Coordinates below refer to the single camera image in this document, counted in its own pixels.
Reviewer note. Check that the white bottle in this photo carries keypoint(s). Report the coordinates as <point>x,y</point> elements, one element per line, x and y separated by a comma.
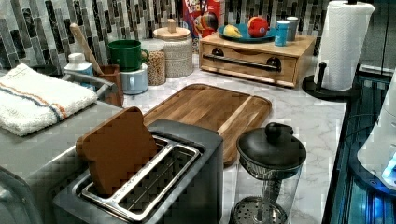
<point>77,63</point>

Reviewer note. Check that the white striped towel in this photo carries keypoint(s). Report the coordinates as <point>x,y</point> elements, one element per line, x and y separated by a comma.
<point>30,101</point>

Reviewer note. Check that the white paper towel roll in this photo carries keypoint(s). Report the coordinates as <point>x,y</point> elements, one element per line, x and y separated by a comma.
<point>342,38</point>

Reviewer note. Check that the brown toast slice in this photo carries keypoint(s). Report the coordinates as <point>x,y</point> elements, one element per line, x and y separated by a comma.
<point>117,149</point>

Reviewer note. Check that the black paper towel holder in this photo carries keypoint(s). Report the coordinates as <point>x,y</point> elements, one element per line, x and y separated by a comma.
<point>315,88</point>

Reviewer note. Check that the white woven canister wooden lid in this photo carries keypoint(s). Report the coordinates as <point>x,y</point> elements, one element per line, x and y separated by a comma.
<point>177,49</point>

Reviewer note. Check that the grey dish rack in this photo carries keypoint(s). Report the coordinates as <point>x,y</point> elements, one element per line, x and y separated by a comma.
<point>102,86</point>

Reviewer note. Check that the green mug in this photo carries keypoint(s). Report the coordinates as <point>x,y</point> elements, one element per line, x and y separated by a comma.
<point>128,54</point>

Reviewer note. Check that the glass jar with grains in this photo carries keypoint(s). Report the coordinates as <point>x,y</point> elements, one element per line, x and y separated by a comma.
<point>155,62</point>

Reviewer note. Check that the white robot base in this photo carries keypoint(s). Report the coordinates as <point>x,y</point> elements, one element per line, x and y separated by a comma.
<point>377,155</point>

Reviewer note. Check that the red apple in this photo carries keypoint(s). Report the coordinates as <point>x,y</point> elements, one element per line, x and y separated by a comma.
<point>257,27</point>

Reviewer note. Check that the light blue mug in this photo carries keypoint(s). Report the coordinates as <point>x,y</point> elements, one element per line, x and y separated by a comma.
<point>135,82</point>

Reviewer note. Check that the wooden drawer box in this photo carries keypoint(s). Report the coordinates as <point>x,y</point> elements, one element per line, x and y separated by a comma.
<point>260,62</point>

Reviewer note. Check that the wooden cutting board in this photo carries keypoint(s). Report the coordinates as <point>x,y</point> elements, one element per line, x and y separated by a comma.
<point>229,113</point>

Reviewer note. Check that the grey can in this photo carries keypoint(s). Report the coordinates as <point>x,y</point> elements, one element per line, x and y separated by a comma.
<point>293,24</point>

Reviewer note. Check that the yellow banana toy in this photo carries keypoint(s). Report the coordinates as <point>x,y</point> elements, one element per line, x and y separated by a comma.
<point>231,31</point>

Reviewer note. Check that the wooden utensil holder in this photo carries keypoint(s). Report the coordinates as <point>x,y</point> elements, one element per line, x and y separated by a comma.
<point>111,73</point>

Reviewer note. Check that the glass french press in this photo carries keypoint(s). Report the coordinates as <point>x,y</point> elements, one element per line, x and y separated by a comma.
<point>268,173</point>

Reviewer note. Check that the blue can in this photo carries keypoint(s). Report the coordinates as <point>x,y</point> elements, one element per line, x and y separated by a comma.
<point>281,33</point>

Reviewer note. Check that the grey two-slot toaster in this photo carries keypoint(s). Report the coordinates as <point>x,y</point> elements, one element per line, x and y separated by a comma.
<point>182,184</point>

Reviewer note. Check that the froot loops cereal box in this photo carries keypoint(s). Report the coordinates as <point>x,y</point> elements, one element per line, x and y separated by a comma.
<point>203,17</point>

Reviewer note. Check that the teal plate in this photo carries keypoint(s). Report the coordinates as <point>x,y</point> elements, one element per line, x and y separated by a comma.
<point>245,37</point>

